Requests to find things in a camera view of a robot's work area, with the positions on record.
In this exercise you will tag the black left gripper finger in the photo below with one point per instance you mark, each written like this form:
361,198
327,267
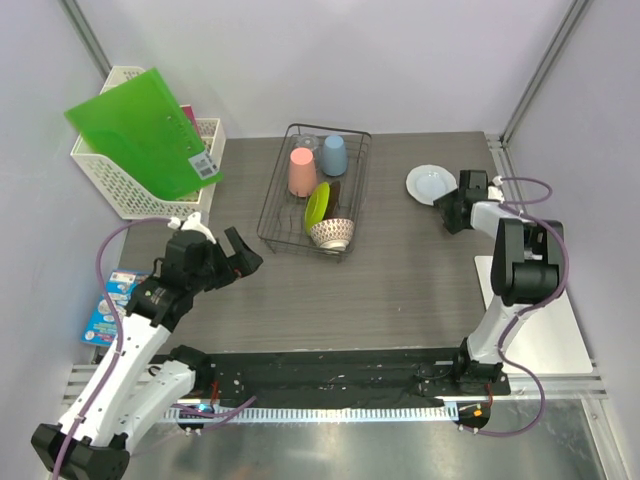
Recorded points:
235,240
246,260

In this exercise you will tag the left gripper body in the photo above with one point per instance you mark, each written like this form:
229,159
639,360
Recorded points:
217,271

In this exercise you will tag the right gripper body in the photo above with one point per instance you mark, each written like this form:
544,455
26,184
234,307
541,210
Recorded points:
452,224

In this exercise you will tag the white scalloped plate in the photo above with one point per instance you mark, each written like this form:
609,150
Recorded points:
427,183

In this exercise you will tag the lime green plate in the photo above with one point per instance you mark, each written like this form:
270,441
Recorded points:
316,206

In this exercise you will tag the pink plastic cup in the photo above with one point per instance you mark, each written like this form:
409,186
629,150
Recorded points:
302,178

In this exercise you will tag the red floral plate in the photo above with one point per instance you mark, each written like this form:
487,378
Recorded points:
333,200

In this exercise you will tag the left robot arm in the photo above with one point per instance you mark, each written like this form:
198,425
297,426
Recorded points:
96,437

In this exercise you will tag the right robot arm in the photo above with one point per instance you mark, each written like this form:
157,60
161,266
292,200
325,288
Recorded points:
529,270

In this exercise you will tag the white file organizer basket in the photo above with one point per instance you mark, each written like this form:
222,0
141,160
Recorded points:
126,196

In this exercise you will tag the patterned ceramic bowl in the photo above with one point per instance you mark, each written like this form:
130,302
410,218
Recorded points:
333,234

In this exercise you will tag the blue booklet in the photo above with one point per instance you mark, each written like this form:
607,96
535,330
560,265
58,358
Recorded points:
101,328

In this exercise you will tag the blue plastic cup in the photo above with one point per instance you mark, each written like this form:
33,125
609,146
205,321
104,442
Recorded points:
334,161

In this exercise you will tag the clear glass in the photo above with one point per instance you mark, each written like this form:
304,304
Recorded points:
308,141

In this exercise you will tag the green plastic file folder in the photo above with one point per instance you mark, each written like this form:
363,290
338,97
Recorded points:
140,126

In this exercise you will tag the white clipboard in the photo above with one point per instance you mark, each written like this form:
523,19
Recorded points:
548,342

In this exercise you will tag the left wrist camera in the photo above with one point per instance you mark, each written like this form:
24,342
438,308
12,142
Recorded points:
192,223

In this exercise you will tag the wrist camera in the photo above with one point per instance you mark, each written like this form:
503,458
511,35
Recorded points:
192,223
495,190

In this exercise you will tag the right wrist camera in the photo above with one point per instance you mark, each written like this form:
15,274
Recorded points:
495,190

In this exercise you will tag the wire dish rack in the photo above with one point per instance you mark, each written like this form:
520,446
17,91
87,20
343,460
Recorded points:
281,223

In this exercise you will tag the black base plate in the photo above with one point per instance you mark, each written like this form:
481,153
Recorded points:
355,379

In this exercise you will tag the white cable duct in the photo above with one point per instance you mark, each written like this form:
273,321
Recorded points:
447,412

